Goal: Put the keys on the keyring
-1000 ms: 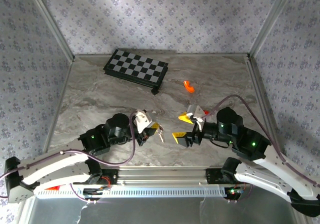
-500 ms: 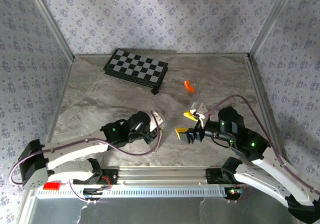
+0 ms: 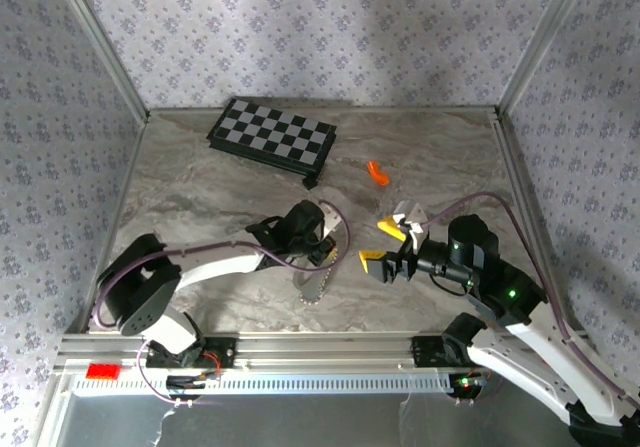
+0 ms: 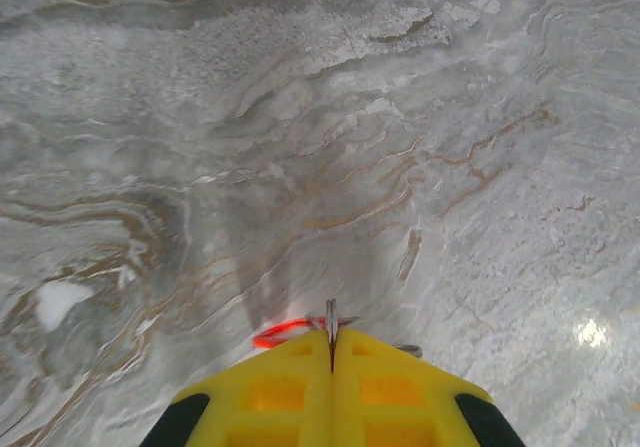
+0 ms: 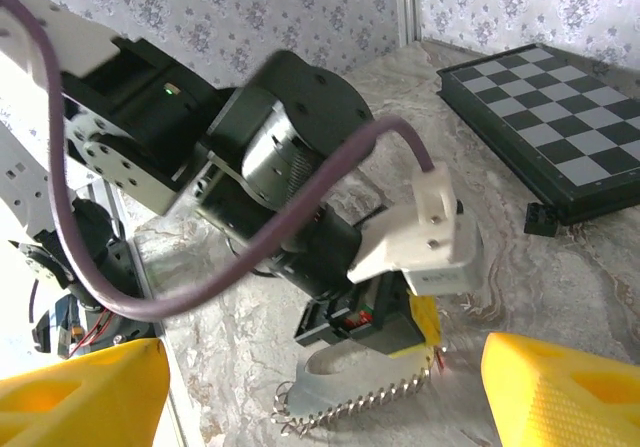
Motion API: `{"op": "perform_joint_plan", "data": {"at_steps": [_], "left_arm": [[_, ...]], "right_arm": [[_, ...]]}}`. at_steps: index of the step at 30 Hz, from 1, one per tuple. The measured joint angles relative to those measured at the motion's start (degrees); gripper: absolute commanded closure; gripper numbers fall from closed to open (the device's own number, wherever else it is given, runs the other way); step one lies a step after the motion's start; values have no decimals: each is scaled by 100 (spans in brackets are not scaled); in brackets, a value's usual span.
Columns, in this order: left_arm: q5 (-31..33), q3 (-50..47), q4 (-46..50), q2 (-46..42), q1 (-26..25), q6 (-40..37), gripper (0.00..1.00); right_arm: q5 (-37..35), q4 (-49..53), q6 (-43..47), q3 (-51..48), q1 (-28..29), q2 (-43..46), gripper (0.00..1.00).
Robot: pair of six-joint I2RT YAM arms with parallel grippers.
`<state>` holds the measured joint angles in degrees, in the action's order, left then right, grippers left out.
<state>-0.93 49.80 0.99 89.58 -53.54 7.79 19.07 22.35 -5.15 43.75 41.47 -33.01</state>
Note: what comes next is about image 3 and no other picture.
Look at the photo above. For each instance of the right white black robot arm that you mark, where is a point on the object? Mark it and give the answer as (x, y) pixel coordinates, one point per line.
(520, 362)

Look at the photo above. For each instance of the orange plastic key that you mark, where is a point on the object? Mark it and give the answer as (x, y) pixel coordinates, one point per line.
(377, 174)

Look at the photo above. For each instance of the black white folding chessboard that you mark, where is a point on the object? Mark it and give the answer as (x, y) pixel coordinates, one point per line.
(272, 134)

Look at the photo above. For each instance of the small LED circuit board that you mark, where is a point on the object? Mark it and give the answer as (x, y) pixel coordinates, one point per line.
(470, 382)

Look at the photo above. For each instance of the grey metal sheet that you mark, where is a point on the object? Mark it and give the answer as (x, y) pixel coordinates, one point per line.
(300, 422)

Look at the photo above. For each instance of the black connector box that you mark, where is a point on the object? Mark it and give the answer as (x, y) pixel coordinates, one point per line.
(182, 382)

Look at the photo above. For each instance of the aluminium floor rail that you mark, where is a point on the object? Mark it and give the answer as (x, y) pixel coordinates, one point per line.
(524, 192)
(117, 217)

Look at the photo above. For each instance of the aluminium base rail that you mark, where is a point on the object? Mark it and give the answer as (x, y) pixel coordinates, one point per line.
(325, 349)

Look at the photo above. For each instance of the aluminium frame post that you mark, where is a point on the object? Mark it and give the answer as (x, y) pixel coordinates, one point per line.
(542, 42)
(104, 44)

